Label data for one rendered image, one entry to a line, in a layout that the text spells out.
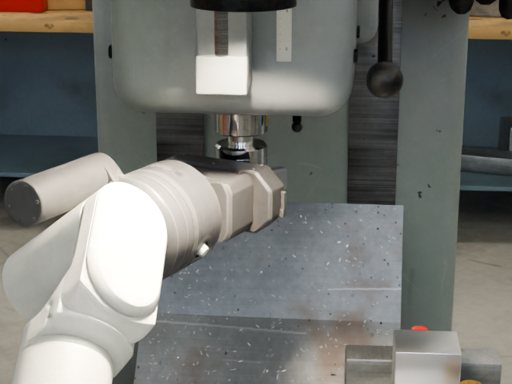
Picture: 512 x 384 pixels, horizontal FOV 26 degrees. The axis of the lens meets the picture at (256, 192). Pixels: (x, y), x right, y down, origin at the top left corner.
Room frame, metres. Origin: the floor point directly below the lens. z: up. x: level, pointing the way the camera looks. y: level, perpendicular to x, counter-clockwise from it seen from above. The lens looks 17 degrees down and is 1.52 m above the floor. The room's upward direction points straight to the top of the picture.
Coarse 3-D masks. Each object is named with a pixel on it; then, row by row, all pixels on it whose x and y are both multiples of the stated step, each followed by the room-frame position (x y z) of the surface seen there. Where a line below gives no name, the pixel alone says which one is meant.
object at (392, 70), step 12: (384, 0) 0.93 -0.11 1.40; (384, 12) 0.92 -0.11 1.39; (384, 24) 0.91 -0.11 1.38; (384, 36) 0.90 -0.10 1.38; (384, 48) 0.89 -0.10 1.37; (384, 60) 0.88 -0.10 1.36; (372, 72) 0.87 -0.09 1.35; (384, 72) 0.86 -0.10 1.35; (396, 72) 0.86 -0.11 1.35; (372, 84) 0.86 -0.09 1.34; (384, 84) 0.86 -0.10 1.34; (396, 84) 0.86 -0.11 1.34; (384, 96) 0.86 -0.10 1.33
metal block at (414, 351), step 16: (400, 336) 0.96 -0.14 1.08; (416, 336) 0.96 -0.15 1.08; (432, 336) 0.96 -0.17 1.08; (448, 336) 0.96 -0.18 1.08; (400, 352) 0.93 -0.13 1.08; (416, 352) 0.93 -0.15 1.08; (432, 352) 0.93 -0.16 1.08; (448, 352) 0.93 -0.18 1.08; (400, 368) 0.93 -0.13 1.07; (416, 368) 0.93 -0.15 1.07; (432, 368) 0.92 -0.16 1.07; (448, 368) 0.92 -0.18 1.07
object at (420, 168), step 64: (448, 0) 1.32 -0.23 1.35; (448, 64) 1.31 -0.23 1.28; (128, 128) 1.36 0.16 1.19; (192, 128) 1.34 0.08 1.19; (320, 128) 1.33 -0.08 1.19; (384, 128) 1.32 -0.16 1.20; (448, 128) 1.31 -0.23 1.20; (320, 192) 1.33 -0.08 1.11; (384, 192) 1.32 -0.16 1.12; (448, 192) 1.31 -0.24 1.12; (448, 256) 1.32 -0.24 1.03; (448, 320) 1.32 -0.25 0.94
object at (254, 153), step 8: (216, 144) 0.96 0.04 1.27; (224, 144) 0.96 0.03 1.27; (256, 144) 0.96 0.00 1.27; (264, 144) 0.96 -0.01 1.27; (216, 152) 0.96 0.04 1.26; (224, 152) 0.95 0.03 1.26; (232, 152) 0.95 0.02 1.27; (240, 152) 0.94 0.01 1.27; (248, 152) 0.95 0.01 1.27; (256, 152) 0.95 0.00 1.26; (264, 152) 0.96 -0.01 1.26
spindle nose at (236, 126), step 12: (216, 120) 0.96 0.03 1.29; (228, 120) 0.95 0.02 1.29; (240, 120) 0.94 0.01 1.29; (252, 120) 0.95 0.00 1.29; (264, 120) 0.96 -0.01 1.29; (216, 132) 0.96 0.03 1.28; (228, 132) 0.95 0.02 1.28; (240, 132) 0.94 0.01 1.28; (252, 132) 0.95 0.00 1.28; (264, 132) 0.96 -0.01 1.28
